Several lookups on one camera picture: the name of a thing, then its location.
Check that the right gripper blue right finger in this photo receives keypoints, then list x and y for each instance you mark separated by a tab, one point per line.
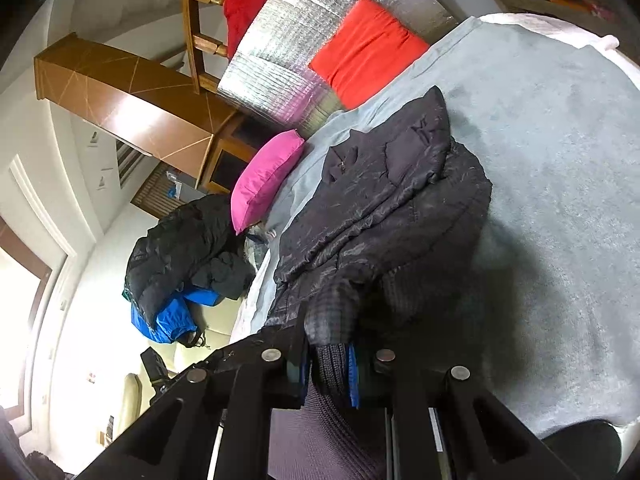
353	376

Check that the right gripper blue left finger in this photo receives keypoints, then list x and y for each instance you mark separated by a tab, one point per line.
303	373

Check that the dark grey quilted jacket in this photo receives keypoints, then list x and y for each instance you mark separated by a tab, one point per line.
389	233

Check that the blue garment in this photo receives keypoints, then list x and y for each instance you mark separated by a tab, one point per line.
175	322

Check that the black puffer jacket pile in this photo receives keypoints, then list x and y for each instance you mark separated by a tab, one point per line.
193	245

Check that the pink pillow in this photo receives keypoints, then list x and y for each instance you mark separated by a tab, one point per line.
260	181

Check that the silver foil headboard panel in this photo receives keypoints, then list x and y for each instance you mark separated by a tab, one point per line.
269	76

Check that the wooden cabinet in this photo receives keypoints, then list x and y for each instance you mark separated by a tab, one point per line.
148	106

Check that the red pillow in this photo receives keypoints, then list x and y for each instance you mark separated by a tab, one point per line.
369	49

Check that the light grey bed blanket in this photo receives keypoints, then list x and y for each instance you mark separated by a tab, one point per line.
550	322

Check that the wooden ladder frame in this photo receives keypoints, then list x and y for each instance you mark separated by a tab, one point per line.
199	44

